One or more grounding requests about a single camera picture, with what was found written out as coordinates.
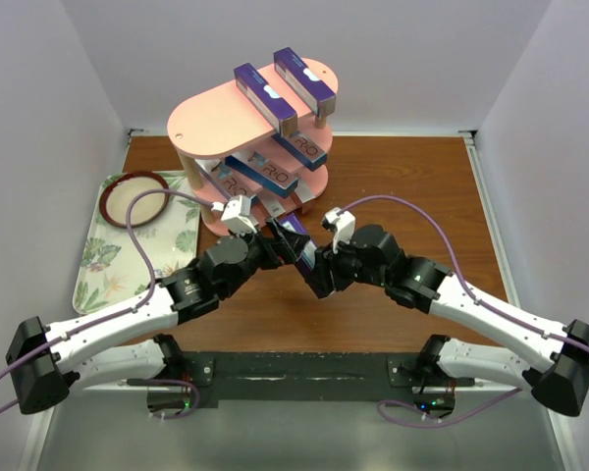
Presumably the purple toothpaste box edge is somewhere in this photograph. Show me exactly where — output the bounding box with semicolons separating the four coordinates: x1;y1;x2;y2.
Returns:
280;213;320;276

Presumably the red toothpaste box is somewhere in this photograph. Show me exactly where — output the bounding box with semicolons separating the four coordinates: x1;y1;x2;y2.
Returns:
293;189;316;215
259;194;287;217

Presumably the blue toothpaste box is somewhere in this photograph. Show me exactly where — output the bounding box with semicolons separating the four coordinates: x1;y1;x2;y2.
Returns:
271;131;327;171
196;159;259;205
225;151;298;198

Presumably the purple toothpaste box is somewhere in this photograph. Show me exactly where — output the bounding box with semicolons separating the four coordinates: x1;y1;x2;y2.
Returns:
234;63;298;137
273;47;336;120

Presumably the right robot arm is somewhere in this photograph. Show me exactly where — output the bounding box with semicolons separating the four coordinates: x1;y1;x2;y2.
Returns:
303;225;589;417

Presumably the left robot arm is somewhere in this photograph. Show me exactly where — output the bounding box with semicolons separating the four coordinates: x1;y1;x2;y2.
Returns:
6;219;310;415

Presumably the pink three-tier shelf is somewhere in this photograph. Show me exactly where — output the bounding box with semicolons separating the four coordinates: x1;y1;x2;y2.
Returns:
167;59;339;223

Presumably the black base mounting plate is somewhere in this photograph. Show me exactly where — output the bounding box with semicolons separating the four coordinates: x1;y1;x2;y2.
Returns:
156;351;474;408

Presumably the floral serving tray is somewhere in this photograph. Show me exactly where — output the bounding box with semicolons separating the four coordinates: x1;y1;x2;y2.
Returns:
73;195;200;315

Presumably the dark red rimmed plate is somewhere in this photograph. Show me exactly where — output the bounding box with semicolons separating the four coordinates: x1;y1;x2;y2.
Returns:
97;171;170;229

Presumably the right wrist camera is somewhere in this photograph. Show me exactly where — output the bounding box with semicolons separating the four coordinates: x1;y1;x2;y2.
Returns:
322;207;355;253

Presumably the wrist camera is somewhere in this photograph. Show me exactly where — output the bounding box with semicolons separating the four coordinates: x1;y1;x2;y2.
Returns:
322;207;355;253
211;195;257;236

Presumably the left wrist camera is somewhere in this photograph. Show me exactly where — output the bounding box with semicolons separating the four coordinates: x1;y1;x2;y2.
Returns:
211;195;257;236

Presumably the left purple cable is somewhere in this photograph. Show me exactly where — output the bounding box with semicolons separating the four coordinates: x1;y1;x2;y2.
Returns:
0;188;227;426

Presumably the aluminium frame rail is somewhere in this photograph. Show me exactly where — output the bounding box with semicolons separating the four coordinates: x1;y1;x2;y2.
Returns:
458;131;520;307

